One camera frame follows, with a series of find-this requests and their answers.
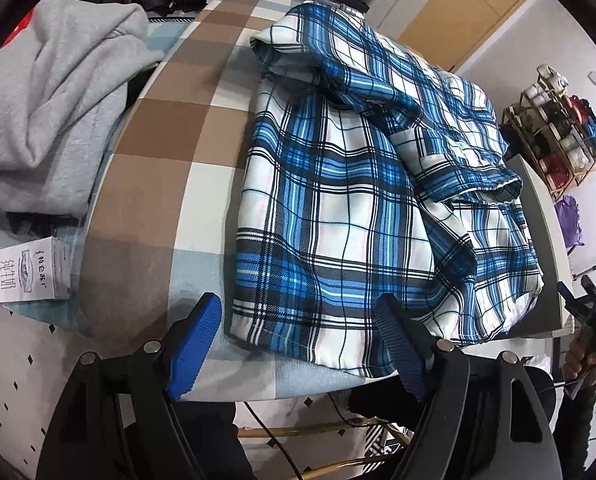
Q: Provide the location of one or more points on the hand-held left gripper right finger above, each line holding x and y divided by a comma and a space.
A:
400, 345

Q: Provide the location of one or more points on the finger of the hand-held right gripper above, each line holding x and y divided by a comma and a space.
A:
570, 302
590, 287

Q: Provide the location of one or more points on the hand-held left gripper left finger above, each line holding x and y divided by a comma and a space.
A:
193, 345

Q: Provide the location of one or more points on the blue plaid garment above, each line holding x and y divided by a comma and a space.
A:
328, 210

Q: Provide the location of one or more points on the person's right forearm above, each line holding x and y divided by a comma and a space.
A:
578, 435

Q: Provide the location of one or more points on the person's right hand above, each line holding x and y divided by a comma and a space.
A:
583, 367

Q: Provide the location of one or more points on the grey table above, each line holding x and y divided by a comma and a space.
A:
548, 240

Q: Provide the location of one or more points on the purple bag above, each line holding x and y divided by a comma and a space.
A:
568, 220

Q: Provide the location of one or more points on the wooden shoe rack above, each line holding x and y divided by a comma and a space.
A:
553, 130

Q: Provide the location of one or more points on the white dotted carpet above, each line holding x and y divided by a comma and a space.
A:
18, 385

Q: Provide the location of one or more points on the white milk carton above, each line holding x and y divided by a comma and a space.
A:
23, 270

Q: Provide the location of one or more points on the brown checked blanket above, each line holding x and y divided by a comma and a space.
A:
178, 135

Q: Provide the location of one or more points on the grey sweatshirt with red print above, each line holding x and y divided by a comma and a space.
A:
53, 110

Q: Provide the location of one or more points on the wooden door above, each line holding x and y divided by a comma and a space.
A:
468, 10

